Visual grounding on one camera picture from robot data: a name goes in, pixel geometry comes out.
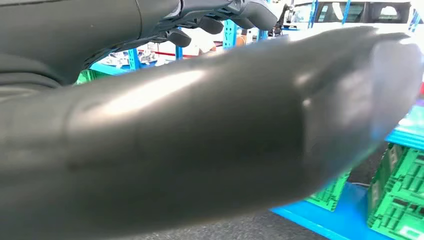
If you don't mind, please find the blue metal shelf rack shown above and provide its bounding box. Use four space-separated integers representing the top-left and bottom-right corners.
89 0 424 77
269 104 424 240

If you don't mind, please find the red barrier belt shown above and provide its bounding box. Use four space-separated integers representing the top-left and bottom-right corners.
137 48 200 60

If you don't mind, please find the white car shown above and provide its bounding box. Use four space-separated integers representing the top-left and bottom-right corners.
283 0 424 42

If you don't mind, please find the green plastic crate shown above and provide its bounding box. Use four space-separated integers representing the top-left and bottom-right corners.
304 168 352 213
366 142 424 240
76 68 99 84

